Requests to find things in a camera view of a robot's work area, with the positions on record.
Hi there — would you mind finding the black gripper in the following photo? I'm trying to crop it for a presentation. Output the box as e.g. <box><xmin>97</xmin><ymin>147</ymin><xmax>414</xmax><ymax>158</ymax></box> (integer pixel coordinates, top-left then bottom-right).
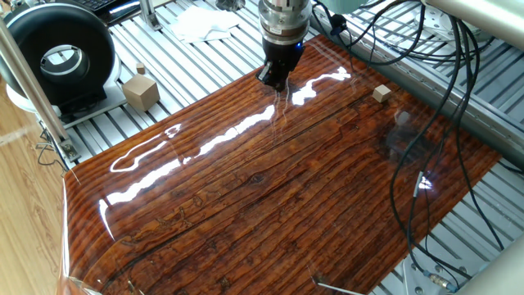
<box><xmin>255</xmin><ymin>34</ymin><xmax>306</xmax><ymax>93</ymax></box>

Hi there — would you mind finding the dark round metal object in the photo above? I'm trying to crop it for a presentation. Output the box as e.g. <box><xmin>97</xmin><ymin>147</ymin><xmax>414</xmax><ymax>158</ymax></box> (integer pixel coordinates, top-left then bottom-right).
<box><xmin>215</xmin><ymin>0</ymin><xmax>246</xmax><ymax>12</ymax></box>

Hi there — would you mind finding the white cloth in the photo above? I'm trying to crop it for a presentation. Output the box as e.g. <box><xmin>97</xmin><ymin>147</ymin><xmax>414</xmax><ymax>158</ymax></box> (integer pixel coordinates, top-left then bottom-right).
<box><xmin>169</xmin><ymin>4</ymin><xmax>241</xmax><ymax>44</ymax></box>

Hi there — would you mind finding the glossy wood grain mat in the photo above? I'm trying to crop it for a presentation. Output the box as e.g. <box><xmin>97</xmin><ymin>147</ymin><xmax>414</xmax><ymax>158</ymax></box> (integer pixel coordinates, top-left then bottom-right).
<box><xmin>56</xmin><ymin>34</ymin><xmax>503</xmax><ymax>295</ymax></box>

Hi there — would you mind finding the large wooden cube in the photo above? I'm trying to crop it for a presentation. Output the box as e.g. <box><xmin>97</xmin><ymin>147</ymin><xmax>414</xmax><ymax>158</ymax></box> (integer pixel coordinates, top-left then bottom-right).
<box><xmin>121</xmin><ymin>73</ymin><xmax>161</xmax><ymax>113</ymax></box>

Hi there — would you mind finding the black keyboard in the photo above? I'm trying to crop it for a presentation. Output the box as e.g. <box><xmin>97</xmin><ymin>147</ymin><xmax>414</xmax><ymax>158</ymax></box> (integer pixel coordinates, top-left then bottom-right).
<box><xmin>73</xmin><ymin>0</ymin><xmax>141</xmax><ymax>22</ymax></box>

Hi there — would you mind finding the black cable with plug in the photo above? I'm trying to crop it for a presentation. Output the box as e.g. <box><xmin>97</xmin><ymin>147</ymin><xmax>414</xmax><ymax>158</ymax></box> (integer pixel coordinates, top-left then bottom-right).
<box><xmin>310</xmin><ymin>0</ymin><xmax>429</xmax><ymax>67</ymax></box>

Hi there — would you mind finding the short aluminium bracket post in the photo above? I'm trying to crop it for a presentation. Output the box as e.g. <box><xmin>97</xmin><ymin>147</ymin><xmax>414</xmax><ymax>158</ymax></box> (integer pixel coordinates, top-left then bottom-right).
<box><xmin>138</xmin><ymin>0</ymin><xmax>163</xmax><ymax>32</ymax></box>

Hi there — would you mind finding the long black robot cable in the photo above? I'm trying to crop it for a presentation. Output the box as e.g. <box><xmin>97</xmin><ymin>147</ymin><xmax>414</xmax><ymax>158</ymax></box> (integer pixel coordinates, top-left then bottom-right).
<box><xmin>388</xmin><ymin>11</ymin><xmax>506</xmax><ymax>288</ymax></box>

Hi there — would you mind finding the white fan base plate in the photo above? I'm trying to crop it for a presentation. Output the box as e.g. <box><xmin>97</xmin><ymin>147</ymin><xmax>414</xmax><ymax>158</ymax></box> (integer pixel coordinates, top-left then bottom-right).
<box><xmin>6</xmin><ymin>55</ymin><xmax>128</xmax><ymax>129</ymax></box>

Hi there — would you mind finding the silver perforated mount plate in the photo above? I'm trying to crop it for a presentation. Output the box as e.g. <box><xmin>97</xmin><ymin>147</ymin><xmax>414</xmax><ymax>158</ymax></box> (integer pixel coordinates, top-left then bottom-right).
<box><xmin>413</xmin><ymin>7</ymin><xmax>492</xmax><ymax>43</ymax></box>

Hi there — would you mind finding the white cable tie tail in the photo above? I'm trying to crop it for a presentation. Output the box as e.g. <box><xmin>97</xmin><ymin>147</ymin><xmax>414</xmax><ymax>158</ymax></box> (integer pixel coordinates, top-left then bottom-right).
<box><xmin>316</xmin><ymin>281</ymin><xmax>366</xmax><ymax>295</ymax></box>

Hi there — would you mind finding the aluminium frame post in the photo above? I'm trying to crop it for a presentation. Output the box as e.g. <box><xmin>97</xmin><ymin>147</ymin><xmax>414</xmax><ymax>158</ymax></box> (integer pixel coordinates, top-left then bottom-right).
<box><xmin>0</xmin><ymin>18</ymin><xmax>81</xmax><ymax>163</ymax></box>

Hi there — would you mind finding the thin black cable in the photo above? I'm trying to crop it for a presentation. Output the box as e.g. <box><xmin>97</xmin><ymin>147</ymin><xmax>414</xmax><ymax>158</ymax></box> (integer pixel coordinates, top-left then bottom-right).
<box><xmin>35</xmin><ymin>126</ymin><xmax>69</xmax><ymax>170</ymax></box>

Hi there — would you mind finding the black round duct fan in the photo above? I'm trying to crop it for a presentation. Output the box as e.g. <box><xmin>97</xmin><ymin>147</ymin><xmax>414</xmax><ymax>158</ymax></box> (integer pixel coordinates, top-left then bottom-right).
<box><xmin>0</xmin><ymin>2</ymin><xmax>117</xmax><ymax>108</ymax></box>

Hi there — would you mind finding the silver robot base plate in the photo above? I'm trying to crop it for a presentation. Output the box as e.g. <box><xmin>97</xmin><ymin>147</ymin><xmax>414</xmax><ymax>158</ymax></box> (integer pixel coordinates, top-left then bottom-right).
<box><xmin>403</xmin><ymin>245</ymin><xmax>472</xmax><ymax>295</ymax></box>

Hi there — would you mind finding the silver cable connector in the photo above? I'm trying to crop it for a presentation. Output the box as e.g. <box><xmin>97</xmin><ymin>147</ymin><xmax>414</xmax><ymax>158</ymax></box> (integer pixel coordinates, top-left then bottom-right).
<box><xmin>422</xmin><ymin>269</ymin><xmax>460</xmax><ymax>291</ymax></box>

